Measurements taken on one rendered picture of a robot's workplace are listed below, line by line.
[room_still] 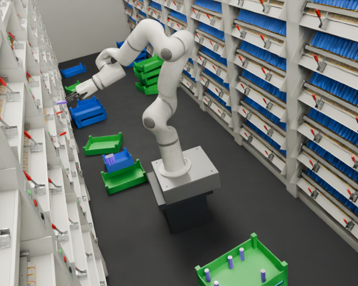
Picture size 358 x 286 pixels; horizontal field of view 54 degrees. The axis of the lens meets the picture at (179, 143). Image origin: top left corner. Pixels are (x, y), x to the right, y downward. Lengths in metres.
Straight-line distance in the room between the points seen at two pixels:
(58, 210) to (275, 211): 1.33
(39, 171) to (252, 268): 0.91
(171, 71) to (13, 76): 0.67
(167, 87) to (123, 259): 1.02
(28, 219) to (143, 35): 1.04
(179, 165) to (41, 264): 1.20
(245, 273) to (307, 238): 0.65
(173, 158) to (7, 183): 1.24
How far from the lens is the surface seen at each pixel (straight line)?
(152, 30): 1.61
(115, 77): 1.87
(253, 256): 1.58
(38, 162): 1.27
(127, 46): 1.72
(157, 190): 2.04
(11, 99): 1.26
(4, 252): 0.66
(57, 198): 1.41
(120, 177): 2.70
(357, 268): 2.01
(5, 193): 0.79
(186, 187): 1.89
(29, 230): 0.87
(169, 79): 1.66
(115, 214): 2.41
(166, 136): 1.83
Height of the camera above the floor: 1.56
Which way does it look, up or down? 32 degrees down
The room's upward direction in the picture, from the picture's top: 11 degrees counter-clockwise
